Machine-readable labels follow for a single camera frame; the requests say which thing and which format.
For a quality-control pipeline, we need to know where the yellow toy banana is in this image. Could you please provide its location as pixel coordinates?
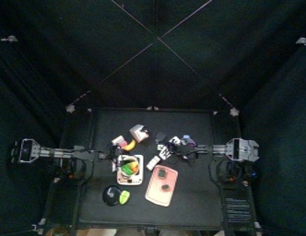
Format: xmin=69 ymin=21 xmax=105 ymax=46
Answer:
xmin=122 ymin=139 xmax=138 ymax=152

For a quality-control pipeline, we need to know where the white bowl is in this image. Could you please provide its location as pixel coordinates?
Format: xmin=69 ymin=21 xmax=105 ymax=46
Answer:
xmin=120 ymin=155 xmax=141 ymax=179

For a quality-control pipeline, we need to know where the small pink white box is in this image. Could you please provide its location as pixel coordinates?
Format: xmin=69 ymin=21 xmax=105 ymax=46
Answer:
xmin=112 ymin=135 xmax=129 ymax=148

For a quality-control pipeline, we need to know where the purple bottle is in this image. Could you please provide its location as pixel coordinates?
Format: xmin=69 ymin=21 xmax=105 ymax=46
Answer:
xmin=181 ymin=135 xmax=198 ymax=148

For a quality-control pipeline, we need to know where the green toy vegetable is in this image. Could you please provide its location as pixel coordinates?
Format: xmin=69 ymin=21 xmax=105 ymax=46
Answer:
xmin=121 ymin=164 xmax=137 ymax=176

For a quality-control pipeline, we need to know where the black toy cup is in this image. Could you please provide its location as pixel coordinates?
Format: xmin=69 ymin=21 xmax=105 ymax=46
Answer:
xmin=154 ymin=131 xmax=169 ymax=144

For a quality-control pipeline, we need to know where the large pink white box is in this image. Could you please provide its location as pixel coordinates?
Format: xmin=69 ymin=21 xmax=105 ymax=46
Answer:
xmin=129 ymin=124 xmax=152 ymax=144

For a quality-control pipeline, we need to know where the white rectangular tray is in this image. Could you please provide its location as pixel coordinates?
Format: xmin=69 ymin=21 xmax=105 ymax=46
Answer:
xmin=116 ymin=154 xmax=145 ymax=186

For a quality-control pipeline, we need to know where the pink cutting board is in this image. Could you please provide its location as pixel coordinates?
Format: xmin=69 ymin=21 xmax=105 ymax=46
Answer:
xmin=145 ymin=164 xmax=181 ymax=207

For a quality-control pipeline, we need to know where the lime green toy leaf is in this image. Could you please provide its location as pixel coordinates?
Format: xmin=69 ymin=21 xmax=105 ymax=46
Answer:
xmin=120 ymin=190 xmax=132 ymax=206

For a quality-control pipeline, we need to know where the black round plate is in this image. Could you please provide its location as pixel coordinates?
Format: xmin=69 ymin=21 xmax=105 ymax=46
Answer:
xmin=102 ymin=185 xmax=124 ymax=207

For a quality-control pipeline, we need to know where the white label sheet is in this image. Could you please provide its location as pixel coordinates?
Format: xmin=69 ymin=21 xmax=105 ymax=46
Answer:
xmin=225 ymin=197 xmax=252 ymax=225

